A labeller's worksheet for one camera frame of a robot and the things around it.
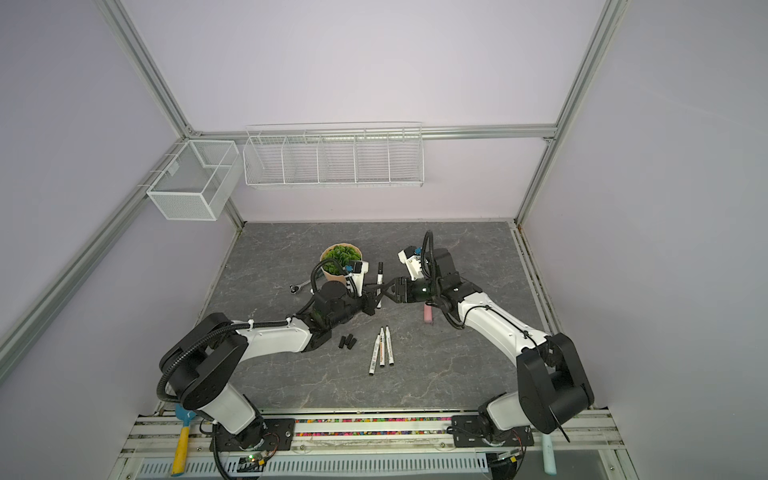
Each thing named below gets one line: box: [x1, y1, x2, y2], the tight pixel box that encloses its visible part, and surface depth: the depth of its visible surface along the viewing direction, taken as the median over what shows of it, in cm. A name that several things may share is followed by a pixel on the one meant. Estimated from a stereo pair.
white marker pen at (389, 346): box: [385, 325, 395, 366], surface depth 89 cm
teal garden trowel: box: [542, 433, 557, 476], surface depth 71 cm
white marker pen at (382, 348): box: [379, 326, 385, 367], surface depth 88 cm
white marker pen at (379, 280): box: [376, 262, 384, 309], surface depth 84 cm
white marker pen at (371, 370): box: [368, 333, 381, 376], surface depth 88 cm
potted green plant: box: [319, 242, 363, 283], surface depth 98 cm
